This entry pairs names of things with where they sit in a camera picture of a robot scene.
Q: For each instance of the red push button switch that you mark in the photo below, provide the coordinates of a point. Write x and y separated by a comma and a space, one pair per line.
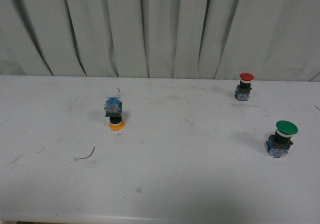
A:
242, 91

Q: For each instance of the grey-white curtain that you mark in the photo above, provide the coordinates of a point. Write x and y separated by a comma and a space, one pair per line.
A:
196, 39

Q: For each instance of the yellow push button switch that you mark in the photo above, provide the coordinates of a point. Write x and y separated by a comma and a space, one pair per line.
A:
113, 110

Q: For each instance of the green push button switch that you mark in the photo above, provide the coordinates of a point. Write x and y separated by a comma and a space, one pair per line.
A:
279, 143

